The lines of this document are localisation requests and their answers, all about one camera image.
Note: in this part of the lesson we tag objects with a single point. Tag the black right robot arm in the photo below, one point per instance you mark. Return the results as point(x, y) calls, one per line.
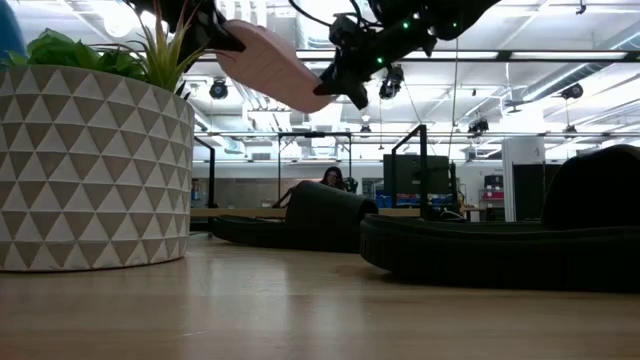
point(450, 15)

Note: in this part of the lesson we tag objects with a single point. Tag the black background frame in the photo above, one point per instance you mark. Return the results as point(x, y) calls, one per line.
point(314, 135)

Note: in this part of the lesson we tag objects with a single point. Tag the black hanging ceiling lamp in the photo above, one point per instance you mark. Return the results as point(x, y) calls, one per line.
point(391, 85)
point(572, 91)
point(478, 127)
point(218, 90)

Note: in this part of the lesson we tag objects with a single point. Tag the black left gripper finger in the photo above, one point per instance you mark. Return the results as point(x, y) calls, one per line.
point(222, 39)

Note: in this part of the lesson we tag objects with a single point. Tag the pink rubber slide sandal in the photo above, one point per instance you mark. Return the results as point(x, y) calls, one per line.
point(270, 70)

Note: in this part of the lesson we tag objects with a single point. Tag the person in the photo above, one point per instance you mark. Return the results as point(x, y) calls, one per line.
point(333, 179)

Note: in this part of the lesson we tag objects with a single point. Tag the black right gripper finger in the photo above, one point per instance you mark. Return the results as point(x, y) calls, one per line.
point(337, 82)
point(360, 95)

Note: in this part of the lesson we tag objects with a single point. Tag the black rubber slide sandal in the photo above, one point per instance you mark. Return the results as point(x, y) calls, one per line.
point(325, 215)
point(500, 260)

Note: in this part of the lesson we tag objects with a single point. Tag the succulent in triangle-patterned pot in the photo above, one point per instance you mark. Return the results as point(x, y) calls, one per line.
point(90, 175)

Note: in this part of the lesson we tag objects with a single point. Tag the black workstation with monitor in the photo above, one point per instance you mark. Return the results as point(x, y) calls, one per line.
point(415, 180)

